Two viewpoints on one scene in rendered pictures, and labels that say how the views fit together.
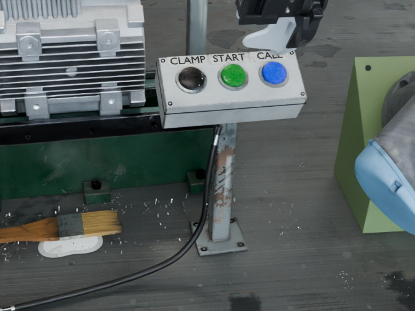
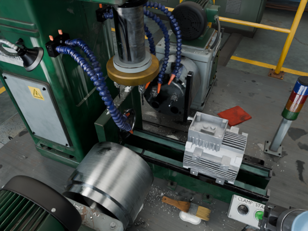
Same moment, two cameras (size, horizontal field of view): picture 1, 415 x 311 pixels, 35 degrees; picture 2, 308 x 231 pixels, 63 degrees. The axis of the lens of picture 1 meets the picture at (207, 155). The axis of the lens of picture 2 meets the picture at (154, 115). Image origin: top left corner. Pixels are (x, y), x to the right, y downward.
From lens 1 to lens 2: 0.45 m
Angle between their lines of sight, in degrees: 31
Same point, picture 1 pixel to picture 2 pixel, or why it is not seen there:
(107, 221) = (205, 214)
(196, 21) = (279, 135)
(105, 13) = (228, 154)
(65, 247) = (187, 217)
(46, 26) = (205, 151)
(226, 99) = (253, 224)
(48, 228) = (185, 206)
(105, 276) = not seen: outside the picture
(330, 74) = not seen: outside the picture
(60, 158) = (199, 184)
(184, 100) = (236, 217)
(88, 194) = (204, 199)
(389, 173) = not seen: outside the picture
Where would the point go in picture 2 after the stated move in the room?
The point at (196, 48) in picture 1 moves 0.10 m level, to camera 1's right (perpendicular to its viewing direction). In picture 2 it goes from (276, 143) to (298, 153)
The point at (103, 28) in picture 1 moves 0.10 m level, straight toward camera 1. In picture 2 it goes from (223, 162) to (214, 186)
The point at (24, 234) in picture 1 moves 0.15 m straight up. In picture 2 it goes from (177, 205) to (179, 186)
